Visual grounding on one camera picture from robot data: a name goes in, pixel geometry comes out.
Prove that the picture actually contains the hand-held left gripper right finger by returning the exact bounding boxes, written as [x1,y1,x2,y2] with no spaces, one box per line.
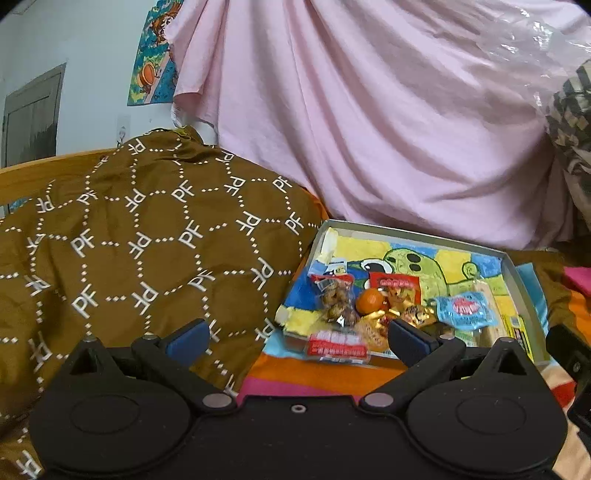
[358,318,536,414]

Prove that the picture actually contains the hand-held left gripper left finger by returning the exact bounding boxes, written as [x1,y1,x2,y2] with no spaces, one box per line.
[62,318,238,414]

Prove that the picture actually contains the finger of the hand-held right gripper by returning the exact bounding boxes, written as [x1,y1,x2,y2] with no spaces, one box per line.
[546,323,591,386]

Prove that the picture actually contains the gold brown snack packet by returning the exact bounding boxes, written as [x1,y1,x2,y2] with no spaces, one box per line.
[399,302,439,329]

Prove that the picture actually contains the orange brown snack packet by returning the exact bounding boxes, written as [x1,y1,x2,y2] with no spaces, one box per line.
[353,311,393,354]

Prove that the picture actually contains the tangerine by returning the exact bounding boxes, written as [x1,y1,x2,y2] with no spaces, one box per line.
[355,288,386,315]

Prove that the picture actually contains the red clear snack packet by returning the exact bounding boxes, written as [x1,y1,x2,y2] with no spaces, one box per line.
[369,271,423,308]

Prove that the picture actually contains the yellow green snack packet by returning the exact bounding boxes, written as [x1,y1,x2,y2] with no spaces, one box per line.
[503,314,536,363]

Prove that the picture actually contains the light blue snack packet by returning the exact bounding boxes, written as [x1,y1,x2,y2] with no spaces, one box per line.
[431,293,497,330]

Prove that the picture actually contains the white snack packet red label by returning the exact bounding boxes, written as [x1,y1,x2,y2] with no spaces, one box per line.
[307,330,371,361]

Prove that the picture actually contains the nut packet with red strip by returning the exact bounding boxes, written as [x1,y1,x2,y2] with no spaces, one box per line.
[310,274,361,326]

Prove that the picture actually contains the grey cardboard box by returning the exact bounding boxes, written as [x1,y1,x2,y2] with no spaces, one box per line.
[276,219,550,367]

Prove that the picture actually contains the colourful cartoon drawing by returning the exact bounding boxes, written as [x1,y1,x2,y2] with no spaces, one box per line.
[284,235,506,337]

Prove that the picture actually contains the brown patterned quilt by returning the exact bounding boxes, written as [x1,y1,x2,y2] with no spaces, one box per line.
[0,127,331,480]

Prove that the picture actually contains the torn white paper piece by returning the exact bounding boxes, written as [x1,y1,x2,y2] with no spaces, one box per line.
[321,229,340,259]

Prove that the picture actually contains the pink sheet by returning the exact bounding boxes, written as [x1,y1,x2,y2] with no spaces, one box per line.
[164,0,591,252]

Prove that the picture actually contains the plastic bag of clothes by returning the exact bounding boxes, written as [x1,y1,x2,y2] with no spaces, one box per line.
[485,0,591,245]

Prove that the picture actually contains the grey door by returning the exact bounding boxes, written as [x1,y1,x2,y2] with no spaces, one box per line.
[2,62,68,169]

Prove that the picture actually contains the wooden bed frame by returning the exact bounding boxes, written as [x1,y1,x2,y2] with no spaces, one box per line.
[0,148,116,217]

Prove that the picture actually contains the wall poster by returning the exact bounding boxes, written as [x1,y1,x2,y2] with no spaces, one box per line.
[127,0,181,107]

